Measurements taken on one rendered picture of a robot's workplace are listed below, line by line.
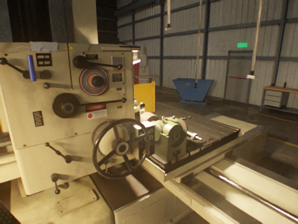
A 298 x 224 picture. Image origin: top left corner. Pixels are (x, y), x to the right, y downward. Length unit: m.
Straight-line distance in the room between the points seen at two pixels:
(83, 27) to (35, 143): 1.11
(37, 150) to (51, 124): 0.17
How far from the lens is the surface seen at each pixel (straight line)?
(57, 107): 1.08
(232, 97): 8.89
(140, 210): 1.89
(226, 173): 2.06
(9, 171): 1.53
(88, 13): 1.86
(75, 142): 1.19
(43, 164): 1.21
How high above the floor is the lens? 1.82
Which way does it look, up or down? 17 degrees down
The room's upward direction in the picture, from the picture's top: straight up
